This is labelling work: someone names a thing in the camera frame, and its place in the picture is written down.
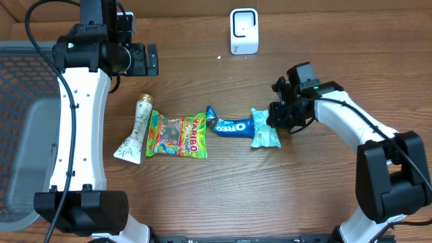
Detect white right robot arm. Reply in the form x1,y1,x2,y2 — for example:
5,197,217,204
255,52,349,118
267,62,431,243

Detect white tube with gold cap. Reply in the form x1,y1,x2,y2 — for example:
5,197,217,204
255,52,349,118
113,94,153,164

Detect grey plastic mesh basket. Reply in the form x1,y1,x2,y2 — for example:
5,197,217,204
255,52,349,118
1,40,60,232

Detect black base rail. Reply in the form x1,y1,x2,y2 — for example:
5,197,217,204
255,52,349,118
157,234,331,243

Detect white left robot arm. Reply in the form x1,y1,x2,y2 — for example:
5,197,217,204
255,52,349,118
34,1,159,243

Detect mint green wipes pack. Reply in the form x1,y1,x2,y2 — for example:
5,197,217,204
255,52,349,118
251,108,281,148

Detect blue Oreo cookie pack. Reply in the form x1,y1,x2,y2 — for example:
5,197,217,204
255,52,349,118
206,105,254,138

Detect green Haribo candy bag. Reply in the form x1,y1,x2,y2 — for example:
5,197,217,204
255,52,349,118
146,110,208,159

